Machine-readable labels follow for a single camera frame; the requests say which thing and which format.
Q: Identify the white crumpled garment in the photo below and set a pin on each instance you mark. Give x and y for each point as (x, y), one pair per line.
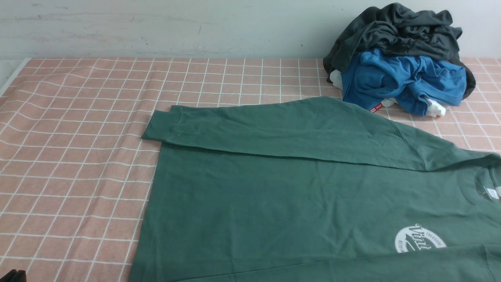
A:
(434, 108)

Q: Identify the blue crumpled garment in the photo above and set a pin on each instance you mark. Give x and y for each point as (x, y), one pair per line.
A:
(372, 77)

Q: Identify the dark grey crumpled garment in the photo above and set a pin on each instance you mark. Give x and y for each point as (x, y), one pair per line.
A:
(398, 31)

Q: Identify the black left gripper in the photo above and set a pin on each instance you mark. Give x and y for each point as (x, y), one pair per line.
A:
(14, 276)

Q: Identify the green long sleeve shirt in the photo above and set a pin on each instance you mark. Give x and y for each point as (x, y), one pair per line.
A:
(314, 190)

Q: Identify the pink checkered tablecloth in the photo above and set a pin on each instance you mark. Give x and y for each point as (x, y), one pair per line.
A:
(76, 175)

